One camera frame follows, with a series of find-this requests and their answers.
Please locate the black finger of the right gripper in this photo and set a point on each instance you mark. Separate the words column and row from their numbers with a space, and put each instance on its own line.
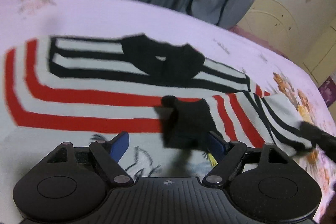
column 324, row 140

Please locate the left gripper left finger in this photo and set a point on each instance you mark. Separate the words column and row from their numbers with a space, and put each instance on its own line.
column 106, row 155

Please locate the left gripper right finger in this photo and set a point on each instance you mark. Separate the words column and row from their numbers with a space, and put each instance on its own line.
column 228, row 155

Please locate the striped red black white sweater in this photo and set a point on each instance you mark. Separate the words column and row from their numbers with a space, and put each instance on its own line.
column 166, row 97

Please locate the pink floral bed sheet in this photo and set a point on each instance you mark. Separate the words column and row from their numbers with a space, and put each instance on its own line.
column 24, row 20

